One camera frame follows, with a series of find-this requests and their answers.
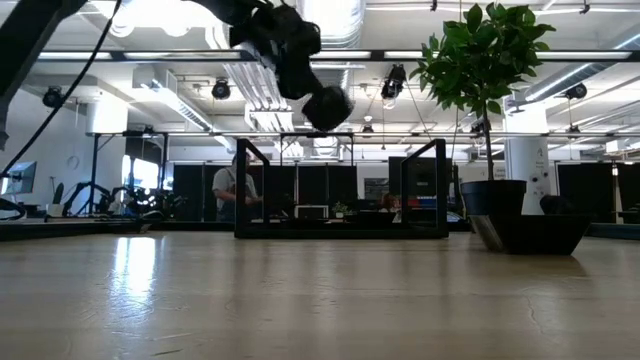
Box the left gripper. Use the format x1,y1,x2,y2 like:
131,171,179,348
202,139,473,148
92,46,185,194
272,27,354,132

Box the black glossy square mini plate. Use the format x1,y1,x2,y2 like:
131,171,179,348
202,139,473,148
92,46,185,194
468,213,593,257

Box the black overhead light bar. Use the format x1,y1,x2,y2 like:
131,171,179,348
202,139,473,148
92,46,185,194
37,48,640,64

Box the dark framed poster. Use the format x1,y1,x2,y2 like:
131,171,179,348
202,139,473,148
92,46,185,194
363,177,390,201

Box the white framed black box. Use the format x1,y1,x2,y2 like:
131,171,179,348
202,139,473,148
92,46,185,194
293,203,331,220

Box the person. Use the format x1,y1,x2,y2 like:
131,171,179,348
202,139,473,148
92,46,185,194
380,193,404,214
212,152,261,223

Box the black partition panel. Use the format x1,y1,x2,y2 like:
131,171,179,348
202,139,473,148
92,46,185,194
557,162,640,225
172,163,359,223
388,156,454,224

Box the red and blue storage bins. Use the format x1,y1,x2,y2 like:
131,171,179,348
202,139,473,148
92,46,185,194
407,196,441,211

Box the green plant in black pot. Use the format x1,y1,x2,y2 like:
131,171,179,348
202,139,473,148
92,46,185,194
408,2,557,217

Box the black background robot rig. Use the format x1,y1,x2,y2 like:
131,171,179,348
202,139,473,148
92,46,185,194
0,172,186,224

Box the white round column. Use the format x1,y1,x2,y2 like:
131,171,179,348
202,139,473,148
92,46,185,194
503,102,551,217

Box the office chair with black jacket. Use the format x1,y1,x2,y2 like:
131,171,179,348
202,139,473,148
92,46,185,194
538,193,577,217

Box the background computer monitor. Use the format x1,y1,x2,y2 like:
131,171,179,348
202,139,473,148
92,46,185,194
0,160,39,196

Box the silver ventilation duct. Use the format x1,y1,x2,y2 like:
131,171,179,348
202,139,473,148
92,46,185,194
294,0,367,160

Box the black mesh tray with handles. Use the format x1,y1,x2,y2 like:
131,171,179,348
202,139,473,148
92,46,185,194
233,138,450,240

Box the black background station frame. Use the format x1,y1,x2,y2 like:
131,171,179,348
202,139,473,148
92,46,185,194
84,130,640,219

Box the black aluminium rig frame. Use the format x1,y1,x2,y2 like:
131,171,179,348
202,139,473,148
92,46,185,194
0,218,640,243

